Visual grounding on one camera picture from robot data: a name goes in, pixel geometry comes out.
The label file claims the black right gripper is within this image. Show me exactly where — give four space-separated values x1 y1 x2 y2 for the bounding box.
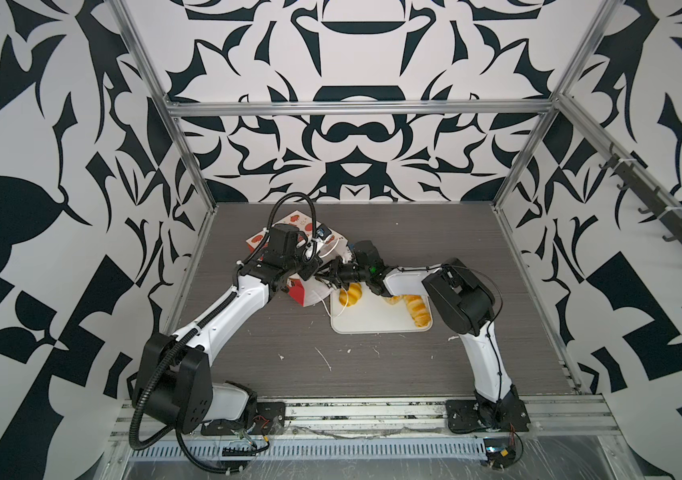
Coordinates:
313 257 372 292

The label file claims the white red paper bag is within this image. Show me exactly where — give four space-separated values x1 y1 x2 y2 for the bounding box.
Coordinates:
243 210 347 307

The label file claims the small yellow fake bread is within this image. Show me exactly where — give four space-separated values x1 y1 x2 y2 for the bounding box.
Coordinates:
338 283 363 307

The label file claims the long striped fake bread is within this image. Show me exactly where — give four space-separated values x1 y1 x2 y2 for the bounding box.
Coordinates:
402 295 432 328

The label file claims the short twisted fake bread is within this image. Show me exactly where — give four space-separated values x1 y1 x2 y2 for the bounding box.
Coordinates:
383 296 403 305

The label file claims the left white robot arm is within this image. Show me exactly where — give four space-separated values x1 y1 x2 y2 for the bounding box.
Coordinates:
129 223 332 450

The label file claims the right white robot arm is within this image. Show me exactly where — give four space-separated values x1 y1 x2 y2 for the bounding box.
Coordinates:
315 240 512 409

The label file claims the white plastic tray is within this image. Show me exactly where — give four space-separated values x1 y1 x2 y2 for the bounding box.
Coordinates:
328 283 433 335

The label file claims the black corrugated cable conduit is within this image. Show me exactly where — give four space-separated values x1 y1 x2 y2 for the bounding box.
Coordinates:
128 326 198 451

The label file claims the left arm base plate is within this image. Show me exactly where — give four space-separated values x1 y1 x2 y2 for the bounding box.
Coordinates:
201 401 286 436

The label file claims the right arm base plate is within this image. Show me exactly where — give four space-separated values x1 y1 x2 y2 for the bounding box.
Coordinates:
445 393 530 434

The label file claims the small electronics board with wires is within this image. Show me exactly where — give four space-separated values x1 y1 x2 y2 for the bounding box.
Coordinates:
482 433 524 471

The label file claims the aluminium frame rail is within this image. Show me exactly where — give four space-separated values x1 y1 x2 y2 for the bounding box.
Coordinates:
112 395 618 439

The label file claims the wall hook rack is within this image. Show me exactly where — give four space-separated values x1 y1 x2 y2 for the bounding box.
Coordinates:
600 142 682 246

